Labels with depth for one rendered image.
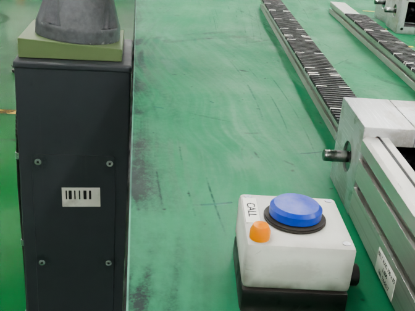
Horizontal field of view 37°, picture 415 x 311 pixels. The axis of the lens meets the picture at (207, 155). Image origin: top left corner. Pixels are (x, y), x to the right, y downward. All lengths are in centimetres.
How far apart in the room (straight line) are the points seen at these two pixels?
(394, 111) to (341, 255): 23
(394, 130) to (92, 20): 64
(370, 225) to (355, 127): 11
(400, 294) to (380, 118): 20
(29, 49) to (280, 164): 54
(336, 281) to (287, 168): 27
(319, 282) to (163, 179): 25
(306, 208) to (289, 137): 34
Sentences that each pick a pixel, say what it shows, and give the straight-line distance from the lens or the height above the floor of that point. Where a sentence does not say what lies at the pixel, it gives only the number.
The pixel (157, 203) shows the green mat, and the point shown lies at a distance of 61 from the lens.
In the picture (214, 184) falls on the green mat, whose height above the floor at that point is 78.
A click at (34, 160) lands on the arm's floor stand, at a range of 114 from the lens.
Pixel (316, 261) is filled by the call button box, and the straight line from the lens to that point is 45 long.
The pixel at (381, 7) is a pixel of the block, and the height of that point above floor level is 81.
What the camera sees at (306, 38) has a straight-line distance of 123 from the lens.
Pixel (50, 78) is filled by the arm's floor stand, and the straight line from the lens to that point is 109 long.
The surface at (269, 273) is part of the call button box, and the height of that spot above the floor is 82.
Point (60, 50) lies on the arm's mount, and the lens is 109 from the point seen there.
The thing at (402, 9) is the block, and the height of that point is 84.
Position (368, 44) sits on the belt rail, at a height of 79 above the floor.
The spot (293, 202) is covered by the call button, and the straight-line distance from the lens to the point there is 47.
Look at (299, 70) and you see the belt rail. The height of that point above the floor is 79.
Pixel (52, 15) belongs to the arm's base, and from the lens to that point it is 112.
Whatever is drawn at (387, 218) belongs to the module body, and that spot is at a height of 83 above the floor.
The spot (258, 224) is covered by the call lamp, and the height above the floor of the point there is 85.
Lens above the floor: 107
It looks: 23 degrees down
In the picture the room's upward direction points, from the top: 5 degrees clockwise
